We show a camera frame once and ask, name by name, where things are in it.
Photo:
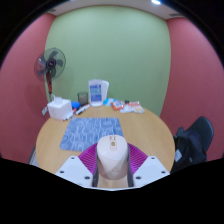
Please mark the white marker red cap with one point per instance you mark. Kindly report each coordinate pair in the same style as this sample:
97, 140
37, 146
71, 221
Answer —
80, 110
66, 117

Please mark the ceiling light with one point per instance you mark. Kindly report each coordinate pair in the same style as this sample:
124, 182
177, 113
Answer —
156, 2

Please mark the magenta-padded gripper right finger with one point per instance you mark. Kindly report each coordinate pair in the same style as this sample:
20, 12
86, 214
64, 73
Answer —
150, 168

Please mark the grey mesh chair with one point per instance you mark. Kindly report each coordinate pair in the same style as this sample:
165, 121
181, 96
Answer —
33, 158

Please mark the blue patterned mouse pad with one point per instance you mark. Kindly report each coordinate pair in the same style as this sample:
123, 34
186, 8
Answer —
83, 133

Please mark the blue whiteboard eraser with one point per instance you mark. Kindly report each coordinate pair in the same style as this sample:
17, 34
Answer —
75, 105

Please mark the white tissue box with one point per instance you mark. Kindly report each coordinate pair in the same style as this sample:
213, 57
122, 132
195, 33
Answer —
59, 109

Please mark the black mesh pen cup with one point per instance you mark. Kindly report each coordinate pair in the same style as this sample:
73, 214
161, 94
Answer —
82, 98

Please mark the white and blue sign stand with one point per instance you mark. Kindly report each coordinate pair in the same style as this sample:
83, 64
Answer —
95, 93

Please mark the cream computer mouse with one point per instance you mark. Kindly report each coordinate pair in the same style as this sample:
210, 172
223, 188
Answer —
112, 156

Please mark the black standing fan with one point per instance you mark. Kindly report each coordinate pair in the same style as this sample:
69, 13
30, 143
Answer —
50, 63

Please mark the light blue snack packet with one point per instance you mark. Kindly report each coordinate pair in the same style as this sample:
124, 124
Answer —
108, 101

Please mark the orange snack packet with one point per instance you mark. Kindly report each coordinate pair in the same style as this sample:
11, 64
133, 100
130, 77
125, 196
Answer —
117, 105

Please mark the black office chair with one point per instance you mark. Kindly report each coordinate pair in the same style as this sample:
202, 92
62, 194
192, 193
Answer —
205, 128

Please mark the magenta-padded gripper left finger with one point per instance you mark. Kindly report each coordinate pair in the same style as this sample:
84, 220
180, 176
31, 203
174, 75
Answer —
75, 168

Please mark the small black round object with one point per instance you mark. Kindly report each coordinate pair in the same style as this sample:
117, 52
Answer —
126, 101

